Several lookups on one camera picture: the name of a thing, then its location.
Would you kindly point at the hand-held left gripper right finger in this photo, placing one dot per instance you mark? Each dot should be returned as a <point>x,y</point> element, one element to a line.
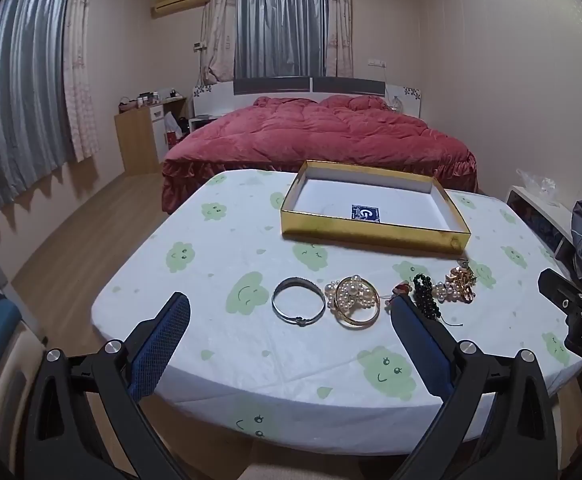
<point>423,355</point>

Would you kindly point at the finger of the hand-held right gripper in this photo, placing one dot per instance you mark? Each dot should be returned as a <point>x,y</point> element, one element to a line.
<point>556,290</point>

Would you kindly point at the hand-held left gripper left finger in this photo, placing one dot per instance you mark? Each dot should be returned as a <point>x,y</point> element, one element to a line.
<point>163,340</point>

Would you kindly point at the small pearl ornament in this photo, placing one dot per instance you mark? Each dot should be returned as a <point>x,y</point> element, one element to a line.
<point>442,290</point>

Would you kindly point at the red bead charm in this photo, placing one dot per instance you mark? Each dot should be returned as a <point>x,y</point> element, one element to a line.
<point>402,288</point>

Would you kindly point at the gold bangle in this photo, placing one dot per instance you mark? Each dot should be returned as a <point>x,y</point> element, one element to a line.
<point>356,323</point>

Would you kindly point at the white side shelf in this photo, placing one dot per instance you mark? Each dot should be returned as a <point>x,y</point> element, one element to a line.
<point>536,210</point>

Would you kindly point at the gold brooch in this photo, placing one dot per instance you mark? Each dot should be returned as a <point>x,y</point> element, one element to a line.
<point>463,280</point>

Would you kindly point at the white tablecloth with green clouds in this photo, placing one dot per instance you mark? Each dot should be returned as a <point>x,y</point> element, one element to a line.
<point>221,260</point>

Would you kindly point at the clear plastic bag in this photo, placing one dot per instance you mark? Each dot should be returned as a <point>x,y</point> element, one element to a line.
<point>536,185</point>

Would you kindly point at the silver bangle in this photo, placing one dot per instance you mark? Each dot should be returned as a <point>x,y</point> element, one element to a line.
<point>274,302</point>

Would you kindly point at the gold cardboard box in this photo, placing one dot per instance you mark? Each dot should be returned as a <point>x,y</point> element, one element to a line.
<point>371,235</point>

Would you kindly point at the blue card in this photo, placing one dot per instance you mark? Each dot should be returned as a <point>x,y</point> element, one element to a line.
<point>366,213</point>

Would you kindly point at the wooden cabinet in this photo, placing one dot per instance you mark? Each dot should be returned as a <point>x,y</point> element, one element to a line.
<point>133,140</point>

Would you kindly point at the white plastic bag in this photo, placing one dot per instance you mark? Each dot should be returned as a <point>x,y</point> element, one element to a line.
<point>172,122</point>

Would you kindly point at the white nightstand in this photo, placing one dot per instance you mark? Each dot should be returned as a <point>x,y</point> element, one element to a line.
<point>201,123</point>

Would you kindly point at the pink bag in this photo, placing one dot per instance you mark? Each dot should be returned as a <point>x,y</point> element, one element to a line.
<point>127,105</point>

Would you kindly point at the red bed comforter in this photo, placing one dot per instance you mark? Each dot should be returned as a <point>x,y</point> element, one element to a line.
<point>321,135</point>

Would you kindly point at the white bed headboard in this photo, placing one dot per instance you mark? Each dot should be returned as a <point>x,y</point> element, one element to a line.
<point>211,97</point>

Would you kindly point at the white floral curtain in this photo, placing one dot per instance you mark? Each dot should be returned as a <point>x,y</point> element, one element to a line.
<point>81,85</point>

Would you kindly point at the large grey curtain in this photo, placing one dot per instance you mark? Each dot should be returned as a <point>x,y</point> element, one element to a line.
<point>16,85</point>

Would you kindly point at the beige floral curtain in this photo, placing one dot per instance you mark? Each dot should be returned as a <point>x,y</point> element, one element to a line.
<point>221,25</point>
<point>340,20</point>

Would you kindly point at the grey window curtain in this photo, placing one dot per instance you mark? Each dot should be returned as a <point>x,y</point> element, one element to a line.
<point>281,20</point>

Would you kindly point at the wall air conditioner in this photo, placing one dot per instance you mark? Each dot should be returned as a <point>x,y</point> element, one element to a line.
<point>181,1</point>

